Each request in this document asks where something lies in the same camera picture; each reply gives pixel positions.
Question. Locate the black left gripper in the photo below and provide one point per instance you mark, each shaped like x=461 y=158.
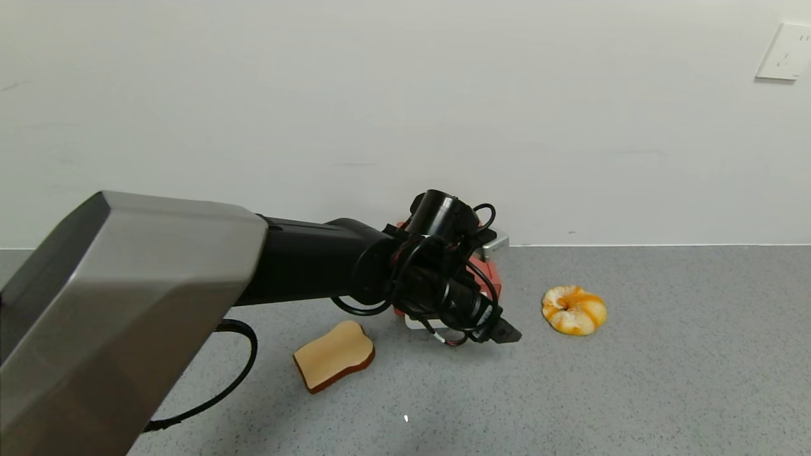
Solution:
x=490 y=321

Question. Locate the left robot arm silver black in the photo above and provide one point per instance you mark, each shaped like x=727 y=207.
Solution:
x=127 y=285

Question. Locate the red drawer case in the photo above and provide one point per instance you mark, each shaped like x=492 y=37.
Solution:
x=485 y=269

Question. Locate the orange glazed donut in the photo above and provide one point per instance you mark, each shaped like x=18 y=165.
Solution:
x=583 y=316

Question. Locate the toast bread slice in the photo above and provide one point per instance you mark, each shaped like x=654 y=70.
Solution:
x=332 y=354

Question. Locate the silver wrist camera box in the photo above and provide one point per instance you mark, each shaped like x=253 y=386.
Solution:
x=497 y=242

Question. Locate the white wall socket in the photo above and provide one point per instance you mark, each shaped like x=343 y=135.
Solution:
x=785 y=54

